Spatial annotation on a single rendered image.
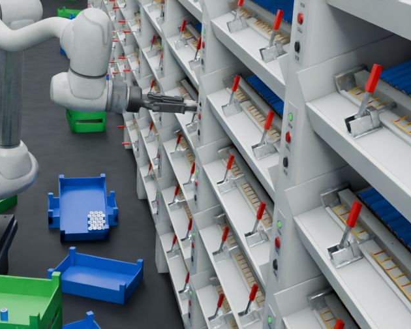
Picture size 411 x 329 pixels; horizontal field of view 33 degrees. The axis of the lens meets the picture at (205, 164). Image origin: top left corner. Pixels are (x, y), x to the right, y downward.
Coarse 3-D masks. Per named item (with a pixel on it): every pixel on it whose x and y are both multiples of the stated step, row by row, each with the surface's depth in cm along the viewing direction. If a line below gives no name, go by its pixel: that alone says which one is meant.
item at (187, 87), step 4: (184, 80) 242; (184, 84) 238; (188, 84) 237; (184, 88) 240; (188, 88) 233; (188, 92) 232; (192, 92) 228; (192, 96) 225; (196, 96) 223; (192, 100) 227; (196, 100) 220
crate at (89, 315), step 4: (88, 312) 231; (92, 312) 231; (88, 316) 229; (92, 316) 230; (84, 320) 231; (88, 320) 230; (92, 320) 231; (68, 324) 228; (72, 324) 229; (76, 324) 230; (80, 324) 231; (84, 324) 232; (88, 324) 231; (92, 324) 231; (96, 324) 229; (64, 328) 228; (68, 328) 229; (72, 328) 230; (76, 328) 231; (80, 328) 231; (84, 328) 232; (88, 328) 231; (92, 328) 232; (96, 328) 229; (100, 328) 227
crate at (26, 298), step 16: (0, 288) 180; (16, 288) 179; (32, 288) 179; (48, 288) 178; (0, 304) 175; (16, 304) 176; (32, 304) 176; (48, 304) 167; (16, 320) 169; (32, 320) 159; (48, 320) 168
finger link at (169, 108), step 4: (156, 104) 193; (160, 104) 195; (164, 104) 195; (168, 104) 196; (172, 104) 196; (176, 104) 197; (180, 104) 197; (184, 104) 198; (160, 108) 195; (164, 108) 196; (168, 108) 196; (172, 108) 196; (176, 108) 197; (180, 108) 197; (168, 112) 196; (172, 112) 197; (176, 112) 197; (180, 112) 198
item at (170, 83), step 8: (176, 72) 244; (184, 72) 244; (160, 80) 244; (168, 80) 244; (176, 80) 243; (168, 88) 245; (176, 88) 245; (184, 120) 215; (184, 128) 209; (192, 136) 189; (192, 144) 190
